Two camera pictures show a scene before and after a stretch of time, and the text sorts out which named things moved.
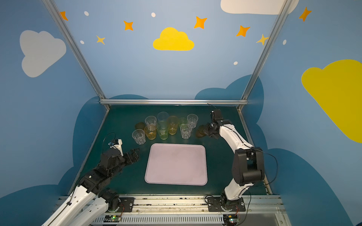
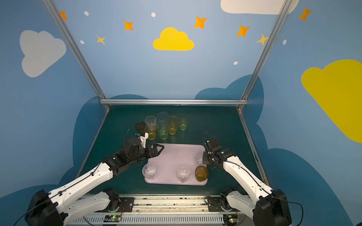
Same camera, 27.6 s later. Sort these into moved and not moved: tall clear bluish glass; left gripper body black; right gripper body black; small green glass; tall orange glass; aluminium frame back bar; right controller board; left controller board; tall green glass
Moved: right gripper body black; left gripper body black
Not moved: small green glass; tall clear bluish glass; left controller board; right controller board; aluminium frame back bar; tall green glass; tall orange glass
